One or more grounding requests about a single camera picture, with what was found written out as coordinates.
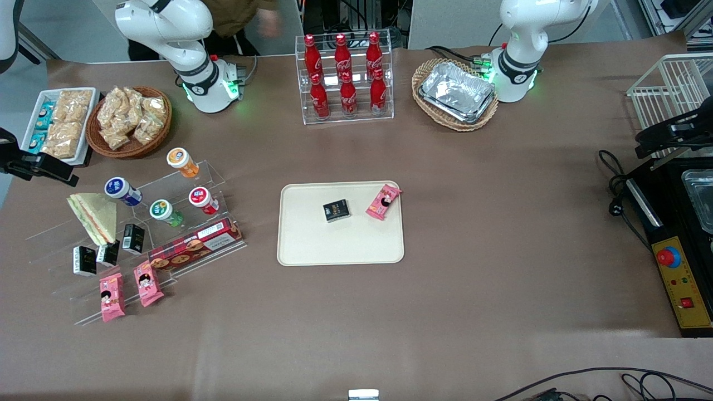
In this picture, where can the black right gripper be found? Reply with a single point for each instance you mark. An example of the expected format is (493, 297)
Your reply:
(12, 157)

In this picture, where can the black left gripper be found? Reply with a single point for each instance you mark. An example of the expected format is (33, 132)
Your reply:
(692, 127)

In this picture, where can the triangle sandwich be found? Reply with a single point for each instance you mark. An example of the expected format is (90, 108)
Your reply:
(96, 217)

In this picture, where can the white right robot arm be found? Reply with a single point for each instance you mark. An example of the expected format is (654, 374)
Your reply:
(167, 25)

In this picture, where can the steel tray insert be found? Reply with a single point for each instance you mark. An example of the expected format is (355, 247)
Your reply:
(701, 197)

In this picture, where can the beige plastic tray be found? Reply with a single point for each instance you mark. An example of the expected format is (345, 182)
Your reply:
(340, 242)

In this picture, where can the person's bare hand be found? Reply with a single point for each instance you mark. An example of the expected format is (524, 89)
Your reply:
(270, 23)

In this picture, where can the clear bag of rice crackers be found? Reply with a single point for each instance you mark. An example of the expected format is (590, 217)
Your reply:
(72, 106)
(62, 139)

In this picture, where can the blue snack packet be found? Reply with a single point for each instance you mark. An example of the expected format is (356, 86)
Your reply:
(43, 122)
(47, 108)
(37, 142)

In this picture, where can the white rectangular serving dish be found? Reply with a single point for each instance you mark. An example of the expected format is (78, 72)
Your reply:
(83, 146)

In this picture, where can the blue lid can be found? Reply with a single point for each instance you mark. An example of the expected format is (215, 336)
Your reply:
(121, 190)

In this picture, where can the brown wicker snack basket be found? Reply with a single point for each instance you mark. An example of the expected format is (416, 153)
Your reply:
(131, 151)

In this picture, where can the black sealing machine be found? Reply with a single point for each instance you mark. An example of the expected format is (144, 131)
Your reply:
(674, 223)

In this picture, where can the small black box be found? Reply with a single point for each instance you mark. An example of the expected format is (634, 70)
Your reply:
(84, 261)
(108, 254)
(336, 210)
(133, 239)

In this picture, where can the green lid can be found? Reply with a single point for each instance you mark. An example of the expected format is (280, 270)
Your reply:
(163, 211)

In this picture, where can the red emergency stop button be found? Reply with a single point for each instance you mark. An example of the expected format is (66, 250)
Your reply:
(668, 257)

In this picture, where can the orange lid can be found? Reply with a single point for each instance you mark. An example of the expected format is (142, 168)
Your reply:
(181, 161)

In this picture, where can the pink snack packet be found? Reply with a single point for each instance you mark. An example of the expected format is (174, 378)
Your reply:
(148, 284)
(382, 203)
(112, 298)

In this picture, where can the red lid can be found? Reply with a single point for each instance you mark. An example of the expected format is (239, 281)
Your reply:
(201, 200)

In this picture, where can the yellow control panel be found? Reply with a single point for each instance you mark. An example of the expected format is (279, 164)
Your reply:
(688, 289)

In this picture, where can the red tartan cookie box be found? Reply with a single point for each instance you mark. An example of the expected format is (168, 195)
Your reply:
(195, 244)

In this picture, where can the clear acrylic tiered stand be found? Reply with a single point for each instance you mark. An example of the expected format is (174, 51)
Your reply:
(214, 178)

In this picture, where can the light wicker basket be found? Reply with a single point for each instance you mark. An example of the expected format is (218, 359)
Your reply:
(454, 125)

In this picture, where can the stacked aluminium foil trays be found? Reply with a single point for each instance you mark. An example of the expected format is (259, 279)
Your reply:
(457, 89)

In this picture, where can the person in brown jacket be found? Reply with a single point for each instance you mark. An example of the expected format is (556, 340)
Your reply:
(231, 16)

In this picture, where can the red cola bottle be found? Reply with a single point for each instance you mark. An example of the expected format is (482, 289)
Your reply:
(320, 100)
(378, 96)
(342, 57)
(312, 58)
(374, 54)
(348, 99)

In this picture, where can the clear acrylic bottle rack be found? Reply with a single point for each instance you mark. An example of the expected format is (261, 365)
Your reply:
(361, 117)

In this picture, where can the dark equipment rack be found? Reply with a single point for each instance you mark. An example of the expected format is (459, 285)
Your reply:
(356, 14)

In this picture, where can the aluminium frame equipment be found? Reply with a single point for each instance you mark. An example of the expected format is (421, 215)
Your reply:
(677, 16)

